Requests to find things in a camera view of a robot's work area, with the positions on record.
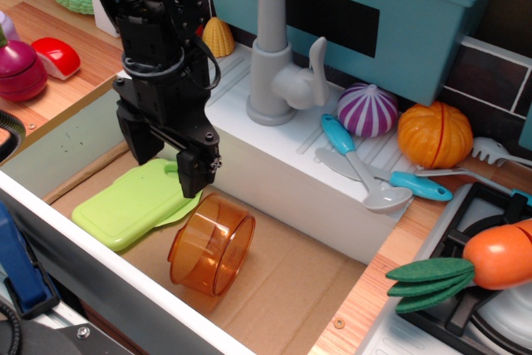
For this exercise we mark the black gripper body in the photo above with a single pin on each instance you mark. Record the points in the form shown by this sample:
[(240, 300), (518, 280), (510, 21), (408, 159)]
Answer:
[(172, 97)]

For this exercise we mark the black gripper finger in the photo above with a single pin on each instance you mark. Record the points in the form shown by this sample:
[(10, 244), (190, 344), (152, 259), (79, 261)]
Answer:
[(142, 143), (196, 170)]

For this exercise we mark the orange transparent plastic pot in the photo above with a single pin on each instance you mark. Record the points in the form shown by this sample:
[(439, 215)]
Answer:
[(209, 251)]

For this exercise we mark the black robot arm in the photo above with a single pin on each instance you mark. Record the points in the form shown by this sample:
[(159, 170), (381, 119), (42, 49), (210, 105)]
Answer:
[(153, 30)]

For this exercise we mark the white toy sink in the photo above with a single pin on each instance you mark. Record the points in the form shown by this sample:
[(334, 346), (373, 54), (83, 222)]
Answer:
[(312, 236)]

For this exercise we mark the green plastic cutting board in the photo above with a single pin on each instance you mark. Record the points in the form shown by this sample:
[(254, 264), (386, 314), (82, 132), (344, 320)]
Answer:
[(144, 198)]

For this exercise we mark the yellow toy corn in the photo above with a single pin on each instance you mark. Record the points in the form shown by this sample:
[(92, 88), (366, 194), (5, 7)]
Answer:
[(218, 37)]

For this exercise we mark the white salt shaker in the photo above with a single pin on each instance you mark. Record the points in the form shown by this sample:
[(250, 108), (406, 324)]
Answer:
[(104, 19)]

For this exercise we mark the grey toy faucet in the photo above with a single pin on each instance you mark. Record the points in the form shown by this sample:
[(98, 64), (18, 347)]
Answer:
[(278, 87)]

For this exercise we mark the red white toy slice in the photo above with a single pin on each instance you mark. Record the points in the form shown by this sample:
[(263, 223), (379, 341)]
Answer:
[(60, 60)]

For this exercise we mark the blue clamp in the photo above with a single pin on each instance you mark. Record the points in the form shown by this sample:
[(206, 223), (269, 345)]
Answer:
[(28, 284)]

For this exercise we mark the purple striped toy onion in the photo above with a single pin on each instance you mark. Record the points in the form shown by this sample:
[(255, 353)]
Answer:
[(366, 110)]

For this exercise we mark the teal plastic bin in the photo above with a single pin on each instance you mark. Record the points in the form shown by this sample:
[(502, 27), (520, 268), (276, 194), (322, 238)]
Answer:
[(404, 46)]

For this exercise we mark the orange toy pumpkin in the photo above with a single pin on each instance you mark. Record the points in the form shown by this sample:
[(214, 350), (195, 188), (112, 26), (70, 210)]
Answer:
[(434, 137)]

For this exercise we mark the grey toy pasta fork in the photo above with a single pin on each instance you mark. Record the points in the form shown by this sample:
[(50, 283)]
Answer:
[(493, 153)]

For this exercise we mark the orange toy carrot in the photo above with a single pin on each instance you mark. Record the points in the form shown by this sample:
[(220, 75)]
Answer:
[(495, 259)]

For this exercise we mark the black toy stove grate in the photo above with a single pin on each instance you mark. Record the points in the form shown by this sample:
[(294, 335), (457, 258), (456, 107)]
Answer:
[(480, 300)]

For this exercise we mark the grey knife blue handle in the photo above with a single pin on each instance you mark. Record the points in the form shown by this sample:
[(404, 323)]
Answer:
[(420, 186)]

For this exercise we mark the grey ladle blue handle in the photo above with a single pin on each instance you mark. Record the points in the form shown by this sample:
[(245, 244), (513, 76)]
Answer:
[(379, 199)]

